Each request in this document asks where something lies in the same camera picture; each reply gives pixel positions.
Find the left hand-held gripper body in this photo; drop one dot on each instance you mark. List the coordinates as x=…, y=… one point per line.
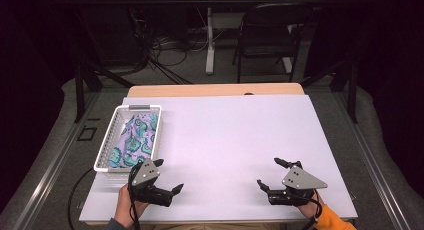
x=148, y=186

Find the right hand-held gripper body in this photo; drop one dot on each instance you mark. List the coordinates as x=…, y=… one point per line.
x=298, y=183

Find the purple teal patterned cloth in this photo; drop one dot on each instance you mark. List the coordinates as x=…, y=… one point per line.
x=135, y=141

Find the white perforated plastic basket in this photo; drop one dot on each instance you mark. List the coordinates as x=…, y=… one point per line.
x=111, y=133

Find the person's right hand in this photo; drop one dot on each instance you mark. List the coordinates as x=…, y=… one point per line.
x=310, y=208

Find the person's left hand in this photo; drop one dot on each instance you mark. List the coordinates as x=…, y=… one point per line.
x=125, y=206

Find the white table cover sheet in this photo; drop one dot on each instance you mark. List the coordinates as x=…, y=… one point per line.
x=216, y=140

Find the white desk leg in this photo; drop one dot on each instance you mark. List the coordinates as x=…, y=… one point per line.
x=210, y=43
x=286, y=65

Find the black metal stand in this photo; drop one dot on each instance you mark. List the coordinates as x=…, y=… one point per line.
x=81, y=90
x=350, y=86

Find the black folding chair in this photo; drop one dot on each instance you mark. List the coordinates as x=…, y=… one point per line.
x=266, y=40

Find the aluminium floor rail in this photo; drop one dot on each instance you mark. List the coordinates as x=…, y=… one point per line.
x=50, y=170
x=373, y=170

